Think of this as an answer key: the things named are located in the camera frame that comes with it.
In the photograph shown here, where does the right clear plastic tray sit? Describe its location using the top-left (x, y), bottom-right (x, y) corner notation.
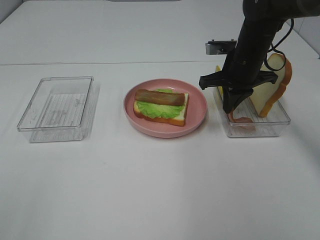
top-left (213, 87), bottom-right (291, 138)

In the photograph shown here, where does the clear plastic tray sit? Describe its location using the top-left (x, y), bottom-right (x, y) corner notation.
top-left (213, 87), bottom-right (291, 138)
top-left (17, 76), bottom-right (95, 143)

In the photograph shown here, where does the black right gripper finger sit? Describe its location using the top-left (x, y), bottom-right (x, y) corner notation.
top-left (223, 87), bottom-right (253, 114)

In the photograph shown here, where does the left clear plastic tray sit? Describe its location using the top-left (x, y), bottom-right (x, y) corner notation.
top-left (17, 76), bottom-right (95, 143)

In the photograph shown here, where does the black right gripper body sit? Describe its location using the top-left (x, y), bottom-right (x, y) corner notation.
top-left (199, 47), bottom-right (278, 90)

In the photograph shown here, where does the yellow cheese slice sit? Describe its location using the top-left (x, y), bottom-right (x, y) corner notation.
top-left (215, 65), bottom-right (224, 97)

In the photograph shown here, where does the pink round plate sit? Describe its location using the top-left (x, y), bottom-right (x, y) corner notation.
top-left (123, 78), bottom-right (208, 139)

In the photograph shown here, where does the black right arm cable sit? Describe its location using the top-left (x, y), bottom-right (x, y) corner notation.
top-left (263, 18), bottom-right (295, 72)

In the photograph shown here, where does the bread slice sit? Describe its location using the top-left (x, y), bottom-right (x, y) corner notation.
top-left (249, 53), bottom-right (293, 118)
top-left (133, 93), bottom-right (189, 127)

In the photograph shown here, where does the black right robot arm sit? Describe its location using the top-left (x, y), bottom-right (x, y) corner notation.
top-left (199, 0), bottom-right (320, 114)

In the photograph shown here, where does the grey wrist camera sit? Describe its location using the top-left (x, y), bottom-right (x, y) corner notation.
top-left (205, 39), bottom-right (237, 55)

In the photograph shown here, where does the brown bacon strip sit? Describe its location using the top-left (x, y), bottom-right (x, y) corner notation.
top-left (134, 89), bottom-right (186, 106)

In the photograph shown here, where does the pink bacon strip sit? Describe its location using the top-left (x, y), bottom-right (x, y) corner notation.
top-left (227, 111), bottom-right (256, 132)

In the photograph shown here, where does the green lettuce leaf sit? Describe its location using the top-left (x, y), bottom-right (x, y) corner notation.
top-left (133, 88), bottom-right (189, 121)

